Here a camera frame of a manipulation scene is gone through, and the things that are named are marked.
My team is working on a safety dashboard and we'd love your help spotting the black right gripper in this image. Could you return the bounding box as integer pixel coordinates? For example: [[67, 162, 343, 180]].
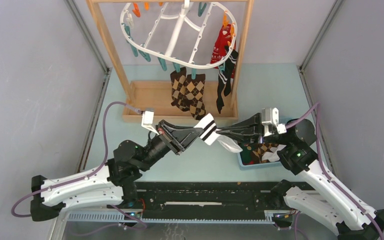
[[216, 113, 291, 147]]

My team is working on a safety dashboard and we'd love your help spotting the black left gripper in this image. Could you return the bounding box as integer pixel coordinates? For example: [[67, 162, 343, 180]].
[[137, 119, 204, 172]]

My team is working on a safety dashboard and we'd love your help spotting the white sock with black stripes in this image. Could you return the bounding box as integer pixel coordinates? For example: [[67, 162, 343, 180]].
[[194, 113, 243, 154]]

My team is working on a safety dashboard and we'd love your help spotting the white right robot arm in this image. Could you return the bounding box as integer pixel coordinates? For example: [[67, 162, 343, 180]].
[[217, 113, 384, 240]]

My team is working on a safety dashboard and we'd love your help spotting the wooden hanger stand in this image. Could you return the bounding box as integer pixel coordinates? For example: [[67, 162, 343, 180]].
[[87, 0, 254, 124]]

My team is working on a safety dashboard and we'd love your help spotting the white oval clip hanger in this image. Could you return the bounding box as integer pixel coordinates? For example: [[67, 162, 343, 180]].
[[119, 0, 238, 71]]

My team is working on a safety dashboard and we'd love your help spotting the white sock in basket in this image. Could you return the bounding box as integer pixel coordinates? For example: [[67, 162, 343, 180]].
[[261, 144, 286, 163]]

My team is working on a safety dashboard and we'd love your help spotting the light blue plastic basket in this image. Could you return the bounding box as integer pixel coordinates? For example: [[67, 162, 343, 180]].
[[237, 145, 281, 170]]

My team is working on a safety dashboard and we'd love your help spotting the brown argyle sock right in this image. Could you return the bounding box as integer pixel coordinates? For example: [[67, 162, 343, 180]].
[[184, 74, 206, 121]]

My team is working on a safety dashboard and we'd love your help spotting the brown argyle sock left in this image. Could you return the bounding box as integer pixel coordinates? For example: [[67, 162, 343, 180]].
[[170, 67, 189, 112]]

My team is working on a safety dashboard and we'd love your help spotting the red patterned sock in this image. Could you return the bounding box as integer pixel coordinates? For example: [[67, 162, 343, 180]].
[[210, 23, 235, 64]]

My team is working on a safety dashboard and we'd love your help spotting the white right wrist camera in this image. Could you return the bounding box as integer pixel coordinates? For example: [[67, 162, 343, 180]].
[[261, 107, 287, 137]]

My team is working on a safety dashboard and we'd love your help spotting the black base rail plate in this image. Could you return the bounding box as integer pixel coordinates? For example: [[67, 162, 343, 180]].
[[117, 181, 297, 222]]

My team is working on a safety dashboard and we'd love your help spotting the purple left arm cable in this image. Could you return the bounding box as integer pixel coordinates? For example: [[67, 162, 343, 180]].
[[11, 101, 144, 219]]

